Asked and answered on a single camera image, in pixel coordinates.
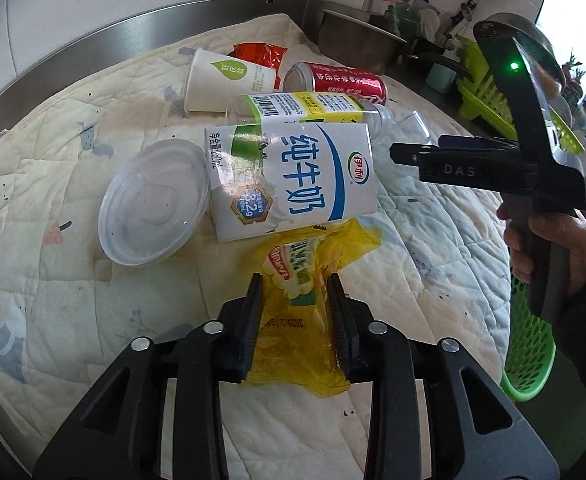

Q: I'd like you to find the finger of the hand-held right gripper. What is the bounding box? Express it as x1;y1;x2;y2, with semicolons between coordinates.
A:
438;134;520;153
389;142;474;167

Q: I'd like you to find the clear plastic cup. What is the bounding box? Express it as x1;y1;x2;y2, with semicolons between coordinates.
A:
373;109;441;148

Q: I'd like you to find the yellow snack bag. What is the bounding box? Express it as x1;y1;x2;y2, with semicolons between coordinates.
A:
243;217;384;398

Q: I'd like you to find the green plastic basket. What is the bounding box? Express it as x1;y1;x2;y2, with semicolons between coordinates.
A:
500;247;559;403

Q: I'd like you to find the quilted printed mat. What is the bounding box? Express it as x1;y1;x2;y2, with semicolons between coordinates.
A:
0;12;511;480

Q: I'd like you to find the metal colander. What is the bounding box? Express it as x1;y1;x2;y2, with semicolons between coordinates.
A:
483;12;559;78

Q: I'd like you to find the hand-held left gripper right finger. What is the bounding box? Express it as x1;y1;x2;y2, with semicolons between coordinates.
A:
325;272;559;480

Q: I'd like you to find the white paper cup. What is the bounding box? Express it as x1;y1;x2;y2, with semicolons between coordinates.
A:
183;47;280;113

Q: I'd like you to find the clear plastic lid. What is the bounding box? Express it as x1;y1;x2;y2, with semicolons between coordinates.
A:
98;139;211;267

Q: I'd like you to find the green glass jar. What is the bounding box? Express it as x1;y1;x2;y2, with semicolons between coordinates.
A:
384;2;424;36

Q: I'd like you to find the red drink can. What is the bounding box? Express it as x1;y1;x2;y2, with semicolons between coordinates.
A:
283;61;389;107

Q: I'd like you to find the metal pot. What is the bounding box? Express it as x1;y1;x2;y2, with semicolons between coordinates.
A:
318;9;408;76

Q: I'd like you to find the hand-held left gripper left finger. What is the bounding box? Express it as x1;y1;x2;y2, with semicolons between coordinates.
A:
33;272;264;480

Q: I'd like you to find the potted green plant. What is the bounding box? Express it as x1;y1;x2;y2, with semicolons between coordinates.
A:
562;50;585;97

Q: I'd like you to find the green dish rack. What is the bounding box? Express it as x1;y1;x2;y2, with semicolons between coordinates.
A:
456;37;586;156

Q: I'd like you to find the teal cup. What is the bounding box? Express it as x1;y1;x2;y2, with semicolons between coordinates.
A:
425;65;458;93

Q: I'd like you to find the person's right hand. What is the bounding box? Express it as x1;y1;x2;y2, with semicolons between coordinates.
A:
497;202;586;292

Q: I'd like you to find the plastic bottle yellow green label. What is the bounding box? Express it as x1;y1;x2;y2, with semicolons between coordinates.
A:
228;91;399;133

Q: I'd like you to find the white spatula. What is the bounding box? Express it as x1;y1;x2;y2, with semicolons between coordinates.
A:
418;7;440;36

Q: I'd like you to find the red snack packet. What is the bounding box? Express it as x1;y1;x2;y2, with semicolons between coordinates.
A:
232;42;289;72

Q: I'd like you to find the white blue milk carton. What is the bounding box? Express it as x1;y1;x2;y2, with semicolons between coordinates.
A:
204;121;378;243

